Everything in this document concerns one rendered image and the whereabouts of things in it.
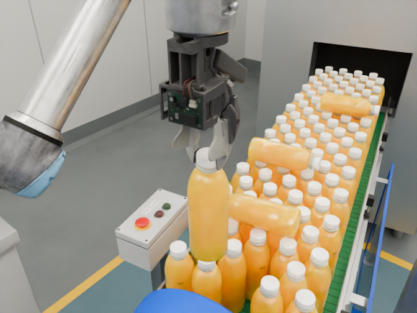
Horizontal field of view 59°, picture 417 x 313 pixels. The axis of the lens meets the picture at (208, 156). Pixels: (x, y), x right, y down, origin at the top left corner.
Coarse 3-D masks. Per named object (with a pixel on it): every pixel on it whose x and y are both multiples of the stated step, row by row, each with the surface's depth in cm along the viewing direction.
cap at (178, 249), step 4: (180, 240) 86; (172, 244) 85; (176, 244) 85; (180, 244) 85; (184, 244) 85; (172, 248) 84; (176, 248) 84; (180, 248) 84; (184, 248) 84; (172, 252) 84; (176, 252) 83; (180, 252) 83; (184, 252) 84; (176, 256) 84; (180, 256) 84
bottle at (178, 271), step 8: (168, 256) 87; (184, 256) 85; (168, 264) 86; (176, 264) 85; (184, 264) 85; (192, 264) 87; (168, 272) 86; (176, 272) 85; (184, 272) 85; (192, 272) 87; (168, 280) 87; (176, 280) 86; (184, 280) 86; (176, 288) 87; (184, 288) 88
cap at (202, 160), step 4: (200, 148) 60; (204, 148) 60; (208, 148) 60; (200, 152) 59; (204, 152) 59; (196, 156) 58; (200, 156) 58; (204, 156) 58; (196, 160) 59; (200, 160) 58; (204, 160) 57; (208, 160) 57; (200, 164) 58; (204, 164) 58; (208, 164) 57; (212, 164) 58; (208, 168) 58
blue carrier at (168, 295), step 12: (168, 288) 63; (144, 300) 65; (156, 300) 61; (168, 300) 60; (180, 300) 59; (192, 300) 59; (204, 300) 58; (144, 312) 60; (156, 312) 58; (168, 312) 57; (180, 312) 57; (192, 312) 57; (204, 312) 57; (216, 312) 57; (228, 312) 57
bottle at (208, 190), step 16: (192, 176) 60; (208, 176) 59; (224, 176) 60; (192, 192) 60; (208, 192) 59; (224, 192) 60; (192, 208) 61; (208, 208) 60; (224, 208) 61; (192, 224) 63; (208, 224) 62; (224, 224) 63; (192, 240) 66; (208, 240) 64; (224, 240) 66; (208, 256) 66
